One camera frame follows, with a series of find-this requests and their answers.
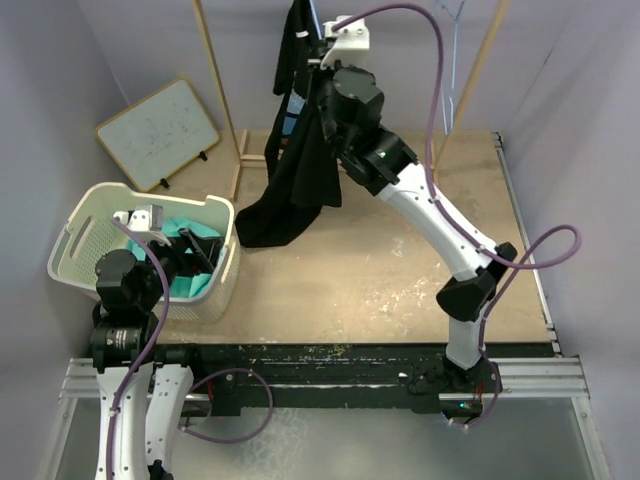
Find teal t shirt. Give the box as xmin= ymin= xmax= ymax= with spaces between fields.
xmin=121 ymin=217 xmax=224 ymax=304

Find light blue wire hanger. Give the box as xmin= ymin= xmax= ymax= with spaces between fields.
xmin=435 ymin=0 xmax=466 ymax=136

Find wooden clothes rack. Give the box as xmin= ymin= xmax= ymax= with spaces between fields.
xmin=192 ymin=1 xmax=510 ymax=201

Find cream plastic laundry basket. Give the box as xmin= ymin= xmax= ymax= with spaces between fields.
xmin=47 ymin=182 xmax=241 ymax=323

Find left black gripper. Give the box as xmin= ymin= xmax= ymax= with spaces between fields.
xmin=136 ymin=226 xmax=223 ymax=309

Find small framed whiteboard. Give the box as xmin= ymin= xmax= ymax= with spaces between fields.
xmin=95 ymin=77 xmax=220 ymax=192

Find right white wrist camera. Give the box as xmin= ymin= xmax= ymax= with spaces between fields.
xmin=320 ymin=15 xmax=370 ymax=70

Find black t shirt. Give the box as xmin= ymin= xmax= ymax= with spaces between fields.
xmin=235 ymin=1 xmax=342 ymax=249

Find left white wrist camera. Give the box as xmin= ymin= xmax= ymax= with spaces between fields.
xmin=112 ymin=204 xmax=169 ymax=245

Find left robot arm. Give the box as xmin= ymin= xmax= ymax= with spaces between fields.
xmin=92 ymin=228 xmax=223 ymax=479

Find blue hanger with black shirt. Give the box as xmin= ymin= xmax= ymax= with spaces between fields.
xmin=308 ymin=0 xmax=322 ymax=37

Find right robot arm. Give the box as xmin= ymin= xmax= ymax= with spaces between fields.
xmin=313 ymin=66 xmax=517 ymax=391

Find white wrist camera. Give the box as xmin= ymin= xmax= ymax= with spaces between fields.
xmin=112 ymin=204 xmax=169 ymax=245
xmin=320 ymin=15 xmax=370 ymax=70

